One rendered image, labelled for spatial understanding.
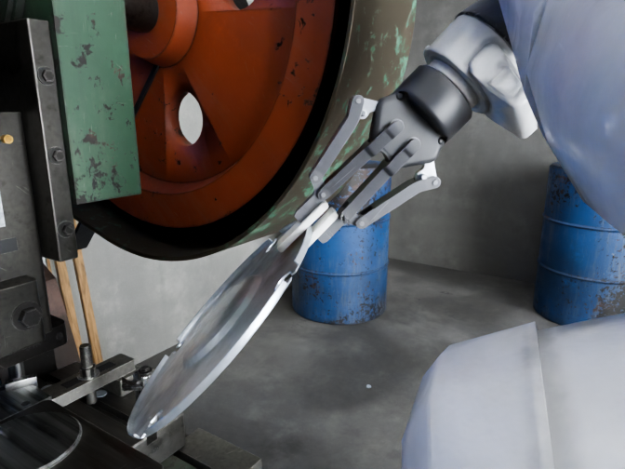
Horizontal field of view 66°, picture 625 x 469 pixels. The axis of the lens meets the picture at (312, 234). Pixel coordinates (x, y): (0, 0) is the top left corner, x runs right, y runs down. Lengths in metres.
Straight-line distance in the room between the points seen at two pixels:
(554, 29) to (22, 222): 0.61
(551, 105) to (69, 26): 0.57
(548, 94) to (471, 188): 3.51
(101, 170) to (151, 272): 1.78
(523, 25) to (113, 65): 0.54
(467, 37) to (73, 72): 0.44
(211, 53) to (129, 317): 1.75
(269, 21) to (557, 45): 0.61
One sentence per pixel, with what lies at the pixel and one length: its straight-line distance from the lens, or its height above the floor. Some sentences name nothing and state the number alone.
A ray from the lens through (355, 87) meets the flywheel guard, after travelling 0.64.
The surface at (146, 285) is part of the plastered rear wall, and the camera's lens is 2.43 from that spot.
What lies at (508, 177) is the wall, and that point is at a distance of 3.62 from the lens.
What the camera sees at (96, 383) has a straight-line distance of 0.88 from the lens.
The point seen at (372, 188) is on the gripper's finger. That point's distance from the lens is 0.50.
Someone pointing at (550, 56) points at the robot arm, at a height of 1.19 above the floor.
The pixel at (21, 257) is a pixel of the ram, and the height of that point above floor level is 1.00.
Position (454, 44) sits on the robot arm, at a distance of 0.50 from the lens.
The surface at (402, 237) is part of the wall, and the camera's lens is 3.93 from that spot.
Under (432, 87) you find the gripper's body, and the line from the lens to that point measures 0.49.
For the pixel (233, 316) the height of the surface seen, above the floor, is 0.97.
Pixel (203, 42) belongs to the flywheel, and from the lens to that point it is 0.85.
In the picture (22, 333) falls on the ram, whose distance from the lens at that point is 0.68.
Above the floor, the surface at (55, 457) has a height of 0.78.
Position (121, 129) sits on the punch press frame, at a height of 1.15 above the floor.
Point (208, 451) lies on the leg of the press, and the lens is 0.86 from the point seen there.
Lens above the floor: 1.17
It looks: 14 degrees down
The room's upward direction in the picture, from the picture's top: straight up
